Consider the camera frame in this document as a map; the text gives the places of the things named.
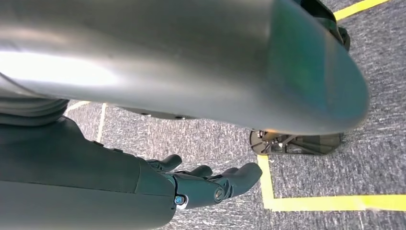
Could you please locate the black robot foot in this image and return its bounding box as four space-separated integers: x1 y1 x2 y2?
249 129 345 156

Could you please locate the yellow floor tape outline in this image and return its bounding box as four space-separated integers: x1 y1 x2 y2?
257 0 406 213

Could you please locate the black robot leg part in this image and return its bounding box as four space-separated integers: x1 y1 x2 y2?
293 0 351 53

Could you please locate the silver robot body shell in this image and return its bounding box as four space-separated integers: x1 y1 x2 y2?
0 0 370 137

